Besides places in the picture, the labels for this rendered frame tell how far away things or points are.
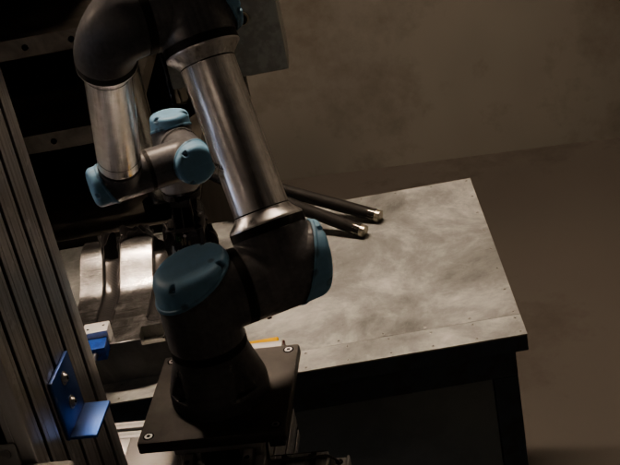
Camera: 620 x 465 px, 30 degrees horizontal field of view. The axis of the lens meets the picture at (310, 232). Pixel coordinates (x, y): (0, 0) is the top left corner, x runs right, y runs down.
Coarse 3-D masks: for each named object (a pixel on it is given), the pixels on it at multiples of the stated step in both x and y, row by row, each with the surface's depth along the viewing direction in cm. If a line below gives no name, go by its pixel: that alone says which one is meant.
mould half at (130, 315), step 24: (144, 240) 251; (96, 264) 248; (120, 264) 247; (144, 264) 246; (96, 288) 244; (120, 288) 243; (144, 288) 242; (96, 312) 237; (120, 312) 235; (144, 312) 233; (120, 336) 226; (120, 360) 226; (144, 360) 226
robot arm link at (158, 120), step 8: (160, 112) 213; (168, 112) 213; (176, 112) 212; (184, 112) 213; (152, 120) 211; (160, 120) 210; (168, 120) 210; (176, 120) 210; (184, 120) 211; (152, 128) 212; (160, 128) 210; (168, 128) 210; (176, 128) 210; (184, 128) 217; (152, 136) 213; (160, 136) 211
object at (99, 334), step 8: (88, 328) 225; (96, 328) 225; (104, 328) 224; (88, 336) 224; (96, 336) 224; (104, 336) 224; (112, 336) 227; (96, 344) 222; (104, 344) 221; (96, 352) 221; (104, 352) 221; (96, 360) 219
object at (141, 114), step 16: (160, 64) 349; (144, 96) 281; (176, 96) 351; (144, 112) 282; (192, 112) 354; (144, 128) 283; (144, 144) 285; (160, 192) 291; (144, 208) 296; (160, 208) 291
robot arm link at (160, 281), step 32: (192, 256) 168; (224, 256) 165; (160, 288) 164; (192, 288) 162; (224, 288) 164; (192, 320) 164; (224, 320) 166; (256, 320) 170; (192, 352) 167; (224, 352) 167
